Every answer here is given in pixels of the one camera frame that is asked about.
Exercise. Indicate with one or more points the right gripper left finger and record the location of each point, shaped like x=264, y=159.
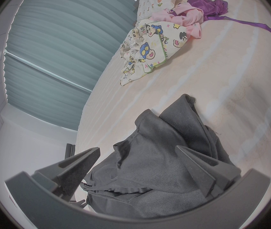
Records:
x=71, y=173

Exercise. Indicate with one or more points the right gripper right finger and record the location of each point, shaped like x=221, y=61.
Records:
x=204, y=173

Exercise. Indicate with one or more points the black trousers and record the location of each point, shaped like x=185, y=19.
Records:
x=149, y=166

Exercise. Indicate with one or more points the bed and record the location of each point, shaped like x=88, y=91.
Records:
x=221, y=85

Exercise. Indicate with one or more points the black chest of drawers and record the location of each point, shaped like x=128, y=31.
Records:
x=69, y=151

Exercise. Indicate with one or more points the blue-green curtain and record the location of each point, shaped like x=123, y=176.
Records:
x=42, y=92
x=73, y=32

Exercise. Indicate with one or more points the white printed garment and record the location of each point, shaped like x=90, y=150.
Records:
x=149, y=49

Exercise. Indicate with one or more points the pink garment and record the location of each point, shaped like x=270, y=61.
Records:
x=188, y=18

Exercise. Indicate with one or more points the purple garment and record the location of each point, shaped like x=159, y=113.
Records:
x=204, y=5

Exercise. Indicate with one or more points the white printed pillow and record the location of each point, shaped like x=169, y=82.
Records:
x=154, y=1

